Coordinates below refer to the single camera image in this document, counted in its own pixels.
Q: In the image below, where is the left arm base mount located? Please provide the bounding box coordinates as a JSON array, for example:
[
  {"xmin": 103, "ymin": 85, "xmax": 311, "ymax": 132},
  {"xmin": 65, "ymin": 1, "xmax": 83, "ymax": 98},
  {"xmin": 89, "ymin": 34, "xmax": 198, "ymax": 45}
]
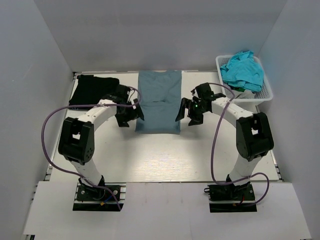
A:
[{"xmin": 72, "ymin": 182, "xmax": 126, "ymax": 212}]

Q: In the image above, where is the folded black t-shirt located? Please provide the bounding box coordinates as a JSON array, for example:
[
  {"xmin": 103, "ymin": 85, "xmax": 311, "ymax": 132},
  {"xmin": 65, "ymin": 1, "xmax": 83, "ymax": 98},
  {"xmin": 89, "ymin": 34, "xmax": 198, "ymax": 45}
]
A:
[{"xmin": 69, "ymin": 74, "xmax": 120, "ymax": 106}]

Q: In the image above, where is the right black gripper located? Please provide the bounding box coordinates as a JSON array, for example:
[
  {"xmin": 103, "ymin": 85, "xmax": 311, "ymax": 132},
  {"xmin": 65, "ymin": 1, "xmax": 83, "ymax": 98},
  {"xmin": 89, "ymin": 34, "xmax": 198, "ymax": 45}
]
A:
[{"xmin": 176, "ymin": 97, "xmax": 209, "ymax": 126}]

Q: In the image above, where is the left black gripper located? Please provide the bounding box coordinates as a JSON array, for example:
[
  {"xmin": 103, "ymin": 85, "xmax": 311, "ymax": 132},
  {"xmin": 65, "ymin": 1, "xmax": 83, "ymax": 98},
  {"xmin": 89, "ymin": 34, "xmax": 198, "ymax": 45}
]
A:
[{"xmin": 115, "ymin": 98, "xmax": 144, "ymax": 128}]

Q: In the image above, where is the grey t-shirt in basket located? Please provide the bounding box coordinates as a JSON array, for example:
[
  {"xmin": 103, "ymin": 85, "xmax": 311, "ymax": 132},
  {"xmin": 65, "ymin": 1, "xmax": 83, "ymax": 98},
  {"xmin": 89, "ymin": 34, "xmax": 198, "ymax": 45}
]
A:
[{"xmin": 233, "ymin": 89, "xmax": 256, "ymax": 99}]

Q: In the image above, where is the grey-blue t-shirt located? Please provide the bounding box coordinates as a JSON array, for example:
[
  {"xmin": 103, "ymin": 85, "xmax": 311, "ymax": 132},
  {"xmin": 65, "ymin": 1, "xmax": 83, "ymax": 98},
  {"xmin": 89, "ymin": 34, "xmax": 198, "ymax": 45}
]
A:
[{"xmin": 135, "ymin": 70, "xmax": 182, "ymax": 135}]

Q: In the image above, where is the turquoise t-shirt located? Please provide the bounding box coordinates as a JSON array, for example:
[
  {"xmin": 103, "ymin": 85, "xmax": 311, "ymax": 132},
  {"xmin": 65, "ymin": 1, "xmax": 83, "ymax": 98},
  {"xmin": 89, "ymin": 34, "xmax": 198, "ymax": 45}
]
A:
[{"xmin": 219, "ymin": 50, "xmax": 264, "ymax": 93}]

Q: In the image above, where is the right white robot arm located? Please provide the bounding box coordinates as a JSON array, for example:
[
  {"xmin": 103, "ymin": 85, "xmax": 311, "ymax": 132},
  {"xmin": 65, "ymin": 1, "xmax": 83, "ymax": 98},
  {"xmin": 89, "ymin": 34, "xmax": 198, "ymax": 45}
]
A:
[{"xmin": 175, "ymin": 82, "xmax": 274, "ymax": 200}]

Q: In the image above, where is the white plastic laundry basket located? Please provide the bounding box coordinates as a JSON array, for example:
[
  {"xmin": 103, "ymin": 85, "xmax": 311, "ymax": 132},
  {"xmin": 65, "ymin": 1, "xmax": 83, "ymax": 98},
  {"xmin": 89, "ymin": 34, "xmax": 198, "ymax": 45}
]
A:
[{"xmin": 215, "ymin": 55, "xmax": 273, "ymax": 107}]

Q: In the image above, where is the green item in basket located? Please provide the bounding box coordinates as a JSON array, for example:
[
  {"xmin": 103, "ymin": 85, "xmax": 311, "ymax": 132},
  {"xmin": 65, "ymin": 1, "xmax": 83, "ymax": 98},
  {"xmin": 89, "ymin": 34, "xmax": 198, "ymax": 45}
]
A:
[{"xmin": 230, "ymin": 86, "xmax": 245, "ymax": 92}]

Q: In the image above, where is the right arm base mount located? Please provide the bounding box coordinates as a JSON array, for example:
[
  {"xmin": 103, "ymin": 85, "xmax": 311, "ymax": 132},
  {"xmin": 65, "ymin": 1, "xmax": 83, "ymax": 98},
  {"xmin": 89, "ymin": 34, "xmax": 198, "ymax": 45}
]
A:
[{"xmin": 203, "ymin": 182, "xmax": 257, "ymax": 213}]

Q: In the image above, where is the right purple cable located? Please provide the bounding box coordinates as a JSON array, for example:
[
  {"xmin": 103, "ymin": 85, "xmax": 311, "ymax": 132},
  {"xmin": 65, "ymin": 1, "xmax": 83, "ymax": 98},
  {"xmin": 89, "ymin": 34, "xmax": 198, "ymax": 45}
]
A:
[{"xmin": 191, "ymin": 82, "xmax": 270, "ymax": 206}]

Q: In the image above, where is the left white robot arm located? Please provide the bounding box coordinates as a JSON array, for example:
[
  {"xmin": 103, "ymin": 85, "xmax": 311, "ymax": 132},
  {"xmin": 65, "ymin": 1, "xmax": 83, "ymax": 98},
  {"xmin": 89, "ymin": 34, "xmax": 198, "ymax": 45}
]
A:
[{"xmin": 58, "ymin": 84, "xmax": 144, "ymax": 200}]

